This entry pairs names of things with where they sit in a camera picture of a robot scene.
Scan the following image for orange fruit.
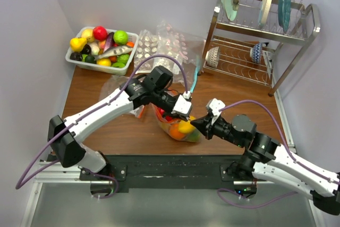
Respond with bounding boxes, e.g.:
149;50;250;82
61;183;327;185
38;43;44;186
169;127;186;141

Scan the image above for clear bag blue zipper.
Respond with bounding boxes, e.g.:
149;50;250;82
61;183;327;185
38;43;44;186
184;54;201;93

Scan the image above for silver toy fish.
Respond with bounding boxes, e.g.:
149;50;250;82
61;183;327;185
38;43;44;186
95;45;133;60

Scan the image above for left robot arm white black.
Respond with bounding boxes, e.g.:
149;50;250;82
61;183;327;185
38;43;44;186
48;66;192;180

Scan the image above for blue white patterned bowl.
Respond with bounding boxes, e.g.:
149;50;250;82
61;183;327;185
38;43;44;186
250;43;263;64

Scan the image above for small yellow lemon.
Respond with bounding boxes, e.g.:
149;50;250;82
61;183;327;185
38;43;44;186
96;58;112;67

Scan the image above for pale peach fruit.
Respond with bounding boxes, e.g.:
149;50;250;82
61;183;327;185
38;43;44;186
81;29;95;43

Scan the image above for teal blue plate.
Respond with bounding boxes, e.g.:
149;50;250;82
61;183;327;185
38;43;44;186
277;0;291;33

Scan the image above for dark green avocado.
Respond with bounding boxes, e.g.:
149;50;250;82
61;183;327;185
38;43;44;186
83;55;97;64

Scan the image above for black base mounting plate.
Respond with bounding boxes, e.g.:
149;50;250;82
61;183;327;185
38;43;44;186
79;154;268;194

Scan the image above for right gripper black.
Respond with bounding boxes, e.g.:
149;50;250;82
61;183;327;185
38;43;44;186
190;113;245;147

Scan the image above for small orange tangerine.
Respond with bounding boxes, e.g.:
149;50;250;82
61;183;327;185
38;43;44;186
126;41;134;47

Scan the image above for dark plum fruit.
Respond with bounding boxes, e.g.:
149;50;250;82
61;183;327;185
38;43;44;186
70;52;83;62

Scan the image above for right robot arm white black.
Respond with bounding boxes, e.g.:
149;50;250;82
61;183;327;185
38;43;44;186
191;114;339;215

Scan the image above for steel dish rack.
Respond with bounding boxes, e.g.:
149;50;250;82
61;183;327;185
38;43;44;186
201;0;320;97

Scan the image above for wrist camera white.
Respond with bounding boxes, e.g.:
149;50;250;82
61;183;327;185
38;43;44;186
172;91;192;116
206;98;226;124

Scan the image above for green pepper slice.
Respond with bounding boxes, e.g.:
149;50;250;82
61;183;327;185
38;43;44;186
111;62;125;68

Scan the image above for green lime fruit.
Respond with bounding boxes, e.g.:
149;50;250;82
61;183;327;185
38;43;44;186
113;30;129;45

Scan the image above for clear bag pink dots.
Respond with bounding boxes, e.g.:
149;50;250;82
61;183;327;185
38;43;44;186
154;21;206;88

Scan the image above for clear zip bag orange zipper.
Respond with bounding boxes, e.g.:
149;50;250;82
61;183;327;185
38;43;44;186
152;91;200;142

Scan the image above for purple eggplant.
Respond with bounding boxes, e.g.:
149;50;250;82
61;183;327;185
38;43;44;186
104;32;114;52

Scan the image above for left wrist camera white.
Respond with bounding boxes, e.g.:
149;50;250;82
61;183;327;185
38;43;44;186
172;91;192;116

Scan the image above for red apple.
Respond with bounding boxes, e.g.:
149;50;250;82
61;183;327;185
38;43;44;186
157;107;173;121
92;26;108;41

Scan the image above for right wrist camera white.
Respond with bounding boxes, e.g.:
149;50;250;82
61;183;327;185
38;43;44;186
206;98;226;124

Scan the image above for white cream plate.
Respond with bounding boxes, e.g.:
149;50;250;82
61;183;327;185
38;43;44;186
258;0;272;29

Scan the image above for white garlic bulb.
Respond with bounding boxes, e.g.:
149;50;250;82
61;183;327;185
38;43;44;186
89;42;100;55

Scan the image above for crumpled clear zip bag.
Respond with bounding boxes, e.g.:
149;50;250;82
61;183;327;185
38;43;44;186
99;75;145;119

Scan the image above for green yellow mango fruit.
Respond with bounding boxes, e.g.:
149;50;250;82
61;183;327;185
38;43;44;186
188;130;201;142

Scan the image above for light green guava fruit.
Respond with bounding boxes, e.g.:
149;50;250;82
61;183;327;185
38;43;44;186
117;54;130;65

